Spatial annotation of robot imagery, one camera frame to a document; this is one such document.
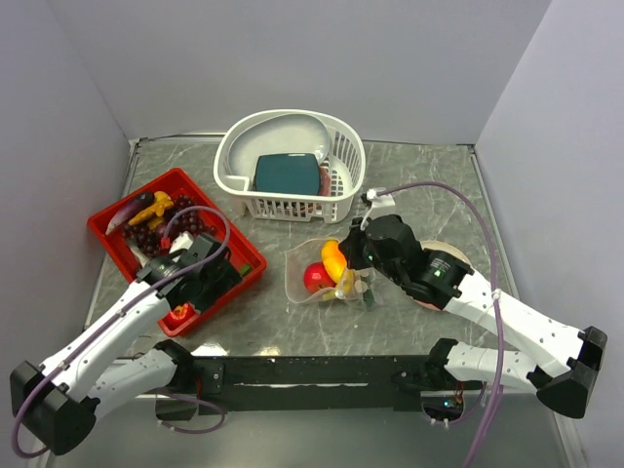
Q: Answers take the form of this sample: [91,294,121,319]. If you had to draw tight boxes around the pink plate in basket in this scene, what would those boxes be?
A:
[319,167,332,197]

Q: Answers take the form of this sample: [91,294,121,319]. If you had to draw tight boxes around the black mounting base bar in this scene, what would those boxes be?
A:
[134,354,488,422]

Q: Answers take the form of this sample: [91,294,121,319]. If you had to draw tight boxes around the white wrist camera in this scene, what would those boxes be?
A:
[361,188,396,230]
[161,232,195,254]

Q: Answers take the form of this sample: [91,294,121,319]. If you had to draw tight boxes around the orange ginger root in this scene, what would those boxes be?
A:
[128,191,175,226]

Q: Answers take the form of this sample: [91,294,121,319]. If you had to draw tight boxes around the white fish toy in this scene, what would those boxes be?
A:
[127,241,149,267]

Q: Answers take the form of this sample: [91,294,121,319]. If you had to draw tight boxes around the red round fruit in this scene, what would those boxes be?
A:
[303,262,336,294]

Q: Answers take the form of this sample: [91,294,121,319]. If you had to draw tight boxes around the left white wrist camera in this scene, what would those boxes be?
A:
[161,232,195,254]

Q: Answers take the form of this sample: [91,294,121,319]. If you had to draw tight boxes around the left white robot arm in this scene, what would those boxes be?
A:
[9,235,240,459]

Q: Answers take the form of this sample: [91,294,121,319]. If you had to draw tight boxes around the clear dotted zip bag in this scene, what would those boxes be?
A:
[285,238,383,308]

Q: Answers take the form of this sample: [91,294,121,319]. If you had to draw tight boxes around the white oval plate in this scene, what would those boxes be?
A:
[224,112,331,178]

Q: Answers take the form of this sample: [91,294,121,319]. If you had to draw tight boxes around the teal square plate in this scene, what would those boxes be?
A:
[253,153,322,196]

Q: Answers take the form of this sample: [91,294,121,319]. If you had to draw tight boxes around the white plastic basket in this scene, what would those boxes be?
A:
[214,109,367,223]

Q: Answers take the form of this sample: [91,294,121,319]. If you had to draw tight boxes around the pink round plate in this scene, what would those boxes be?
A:
[409,241,474,310]

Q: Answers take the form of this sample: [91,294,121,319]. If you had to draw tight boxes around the green cucumber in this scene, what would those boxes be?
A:
[363,290,377,309]

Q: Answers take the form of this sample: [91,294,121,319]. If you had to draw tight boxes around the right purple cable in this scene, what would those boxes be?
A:
[384,181,505,468]

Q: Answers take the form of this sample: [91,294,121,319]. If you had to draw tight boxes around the purple grapes bunch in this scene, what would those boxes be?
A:
[117,194,216,258]

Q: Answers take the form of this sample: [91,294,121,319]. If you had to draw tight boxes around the purple eggplant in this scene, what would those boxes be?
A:
[104,191,155,236]

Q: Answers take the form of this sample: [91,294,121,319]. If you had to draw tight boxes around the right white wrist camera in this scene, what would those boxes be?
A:
[361,188,396,230]

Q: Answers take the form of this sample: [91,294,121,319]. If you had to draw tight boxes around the yellow banana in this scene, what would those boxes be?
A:
[322,281,353,300]

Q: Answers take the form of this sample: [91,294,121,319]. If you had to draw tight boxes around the orange yellow mango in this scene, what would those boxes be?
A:
[321,240,346,283]

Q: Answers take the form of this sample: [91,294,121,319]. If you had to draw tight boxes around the red plastic tray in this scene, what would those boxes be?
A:
[87,168,267,337]

